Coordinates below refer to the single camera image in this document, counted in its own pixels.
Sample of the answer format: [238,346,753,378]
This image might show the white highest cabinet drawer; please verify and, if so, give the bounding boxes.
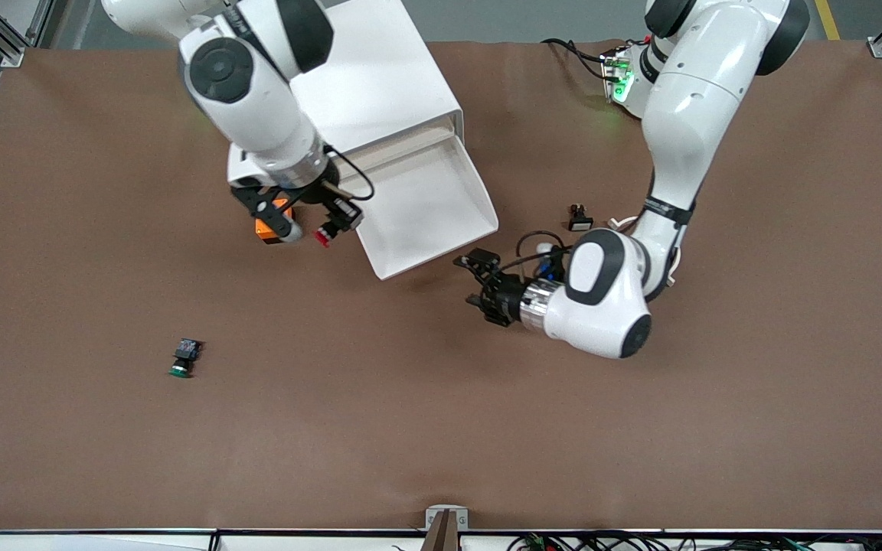
[345,126,500,281]

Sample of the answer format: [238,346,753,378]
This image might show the white drawer cabinet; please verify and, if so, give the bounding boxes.
[288,0,463,165]

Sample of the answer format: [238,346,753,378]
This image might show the green mushroom push button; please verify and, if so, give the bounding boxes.
[168,338,202,380]

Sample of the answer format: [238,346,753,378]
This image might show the orange button enclosure box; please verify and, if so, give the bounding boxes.
[255,199,296,244]

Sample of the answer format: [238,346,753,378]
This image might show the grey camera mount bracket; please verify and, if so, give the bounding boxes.
[424,505,469,551]

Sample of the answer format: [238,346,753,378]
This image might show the black arm base cable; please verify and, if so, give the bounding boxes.
[542,37,612,81]

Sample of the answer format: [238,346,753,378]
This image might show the black cable bundle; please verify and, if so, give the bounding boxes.
[506,530,882,551]

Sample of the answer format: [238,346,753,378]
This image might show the white table edge rail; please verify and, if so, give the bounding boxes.
[0,528,882,551]

